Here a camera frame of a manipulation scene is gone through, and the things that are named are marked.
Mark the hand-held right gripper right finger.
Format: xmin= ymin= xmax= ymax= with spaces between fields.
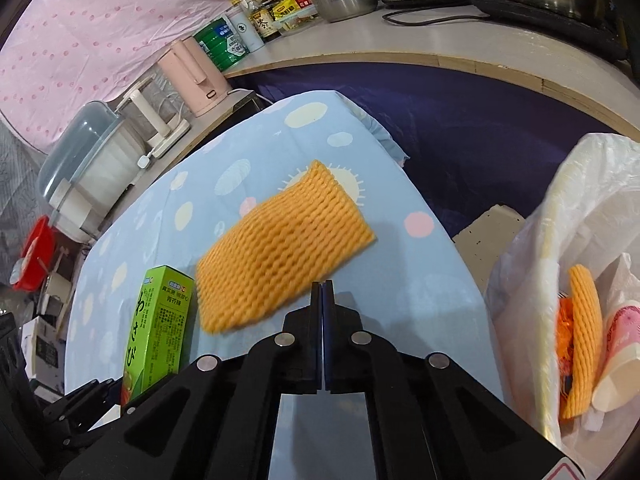
xmin=324 ymin=280 xmax=586 ymax=480

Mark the black power cable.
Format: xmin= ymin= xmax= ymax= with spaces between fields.
xmin=382 ymin=7 xmax=481 ymax=26

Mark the clear food container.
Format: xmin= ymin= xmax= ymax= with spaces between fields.
xmin=277 ymin=7 xmax=321 ymax=36

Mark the pink dotted curtain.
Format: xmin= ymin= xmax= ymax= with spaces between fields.
xmin=0 ymin=0 xmax=286 ymax=156

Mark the orange plastic wrapper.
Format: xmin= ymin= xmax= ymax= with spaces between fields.
xmin=556 ymin=297 xmax=576 ymax=396

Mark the blue dotted tablecloth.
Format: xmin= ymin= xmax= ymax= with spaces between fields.
xmin=62 ymin=90 xmax=503 ymax=411

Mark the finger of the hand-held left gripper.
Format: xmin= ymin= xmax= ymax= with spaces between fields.
xmin=42 ymin=377 xmax=121 ymax=423
xmin=62 ymin=402 xmax=138 ymax=448

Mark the beige flat board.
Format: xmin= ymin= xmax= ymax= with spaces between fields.
xmin=452 ymin=205 xmax=526 ymax=296

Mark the white glass electric kettle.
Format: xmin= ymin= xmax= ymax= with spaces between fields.
xmin=117 ymin=77 xmax=192 ymax=158

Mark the red plastic basin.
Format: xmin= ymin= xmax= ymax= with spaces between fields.
xmin=10 ymin=216 xmax=56 ymax=292

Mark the black induction cooker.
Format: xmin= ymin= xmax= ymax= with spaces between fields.
xmin=472 ymin=0 xmax=631 ymax=63

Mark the dark blue counter curtain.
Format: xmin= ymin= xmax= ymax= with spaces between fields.
xmin=225 ymin=62 xmax=640 ymax=241

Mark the pink electric kettle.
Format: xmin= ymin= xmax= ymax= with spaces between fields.
xmin=157 ymin=37 xmax=232 ymax=118

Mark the white bottle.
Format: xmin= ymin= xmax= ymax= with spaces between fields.
xmin=227 ymin=2 xmax=266 ymax=53

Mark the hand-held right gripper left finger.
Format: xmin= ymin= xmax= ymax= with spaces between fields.
xmin=55 ymin=280 xmax=325 ymax=480

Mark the printed cardboard box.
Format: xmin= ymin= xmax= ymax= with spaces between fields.
xmin=22 ymin=330 xmax=66 ymax=391

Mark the white dish drainer with cover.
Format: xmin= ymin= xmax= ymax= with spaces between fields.
xmin=36 ymin=100 xmax=146 ymax=243

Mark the pink white paper cup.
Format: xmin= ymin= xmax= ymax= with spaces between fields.
xmin=591 ymin=300 xmax=640 ymax=413

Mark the white plastic bag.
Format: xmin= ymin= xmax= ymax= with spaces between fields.
xmin=485 ymin=132 xmax=640 ymax=480

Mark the green cardboard box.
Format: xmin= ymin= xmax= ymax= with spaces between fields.
xmin=121 ymin=265 xmax=196 ymax=406

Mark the brown sauce bottle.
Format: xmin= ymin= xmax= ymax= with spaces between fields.
xmin=247 ymin=2 xmax=281 ymax=43

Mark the green striped can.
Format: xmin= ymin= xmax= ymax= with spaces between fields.
xmin=194 ymin=19 xmax=249 ymax=72

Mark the large orange foam net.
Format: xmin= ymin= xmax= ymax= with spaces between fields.
xmin=195 ymin=160 xmax=377 ymax=333

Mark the small orange foam net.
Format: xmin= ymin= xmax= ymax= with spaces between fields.
xmin=559 ymin=264 xmax=603 ymax=421

